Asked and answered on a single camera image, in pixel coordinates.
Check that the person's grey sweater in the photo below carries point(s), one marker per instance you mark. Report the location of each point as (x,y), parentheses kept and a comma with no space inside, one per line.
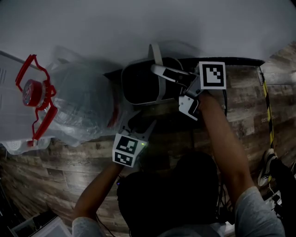
(256,215)

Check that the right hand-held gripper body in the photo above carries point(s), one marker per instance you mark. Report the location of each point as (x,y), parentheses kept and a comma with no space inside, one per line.
(212,76)

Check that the person's right forearm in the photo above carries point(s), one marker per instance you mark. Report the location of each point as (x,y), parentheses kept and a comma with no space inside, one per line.
(226,150)

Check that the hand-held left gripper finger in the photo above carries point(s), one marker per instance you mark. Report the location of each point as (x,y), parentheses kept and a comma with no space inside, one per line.
(148,135)
(123,126)

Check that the yellow black floor tape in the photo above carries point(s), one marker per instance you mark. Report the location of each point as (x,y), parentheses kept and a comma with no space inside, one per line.
(268,111)

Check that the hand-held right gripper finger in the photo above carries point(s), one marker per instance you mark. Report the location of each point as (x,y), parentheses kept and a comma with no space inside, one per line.
(157,69)

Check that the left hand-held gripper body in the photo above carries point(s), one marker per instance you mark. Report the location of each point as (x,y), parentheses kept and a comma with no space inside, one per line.
(126,148)

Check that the black and white waste bin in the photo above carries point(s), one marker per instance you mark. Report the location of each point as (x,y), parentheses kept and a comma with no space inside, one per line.
(138,81)

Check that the person's left forearm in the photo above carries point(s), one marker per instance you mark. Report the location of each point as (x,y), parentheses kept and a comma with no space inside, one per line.
(97,192)

